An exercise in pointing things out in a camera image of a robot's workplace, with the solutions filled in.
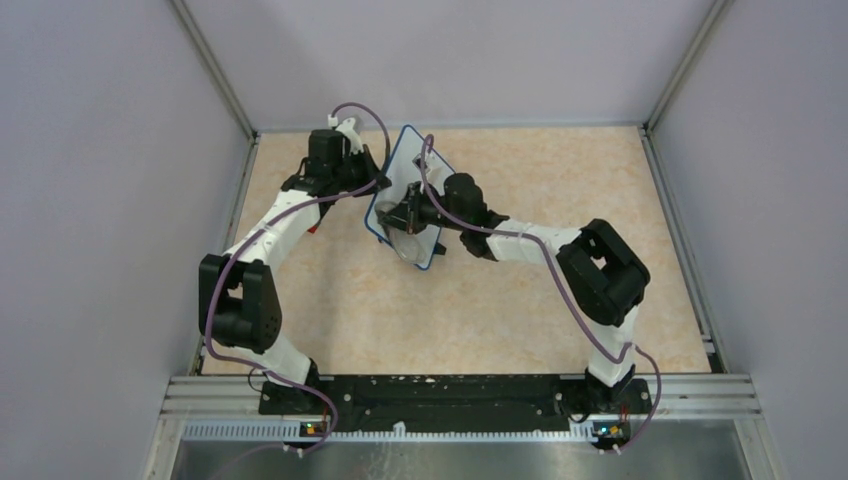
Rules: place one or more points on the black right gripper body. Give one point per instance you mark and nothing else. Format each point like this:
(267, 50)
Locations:
(426, 212)

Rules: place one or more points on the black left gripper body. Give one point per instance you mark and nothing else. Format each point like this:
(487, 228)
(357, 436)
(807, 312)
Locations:
(358, 171)

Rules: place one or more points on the grey transparent eraser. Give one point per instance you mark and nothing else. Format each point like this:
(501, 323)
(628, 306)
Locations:
(407, 247)

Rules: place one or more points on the blue framed whiteboard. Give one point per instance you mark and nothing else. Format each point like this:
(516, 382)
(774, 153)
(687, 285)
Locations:
(403, 170)

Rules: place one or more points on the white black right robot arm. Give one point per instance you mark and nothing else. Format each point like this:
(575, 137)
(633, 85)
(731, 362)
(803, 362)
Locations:
(600, 278)

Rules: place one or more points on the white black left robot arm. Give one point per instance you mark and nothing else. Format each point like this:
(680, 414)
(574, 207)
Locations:
(240, 314)

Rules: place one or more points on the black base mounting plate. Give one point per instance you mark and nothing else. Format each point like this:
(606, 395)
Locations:
(520, 403)

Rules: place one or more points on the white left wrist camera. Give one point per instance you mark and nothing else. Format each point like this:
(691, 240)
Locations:
(350, 128)

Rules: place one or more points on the aluminium front rail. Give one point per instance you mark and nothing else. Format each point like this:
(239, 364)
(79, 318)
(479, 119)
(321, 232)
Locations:
(682, 397)

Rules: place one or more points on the white cable duct strip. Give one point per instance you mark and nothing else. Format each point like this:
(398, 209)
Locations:
(285, 431)

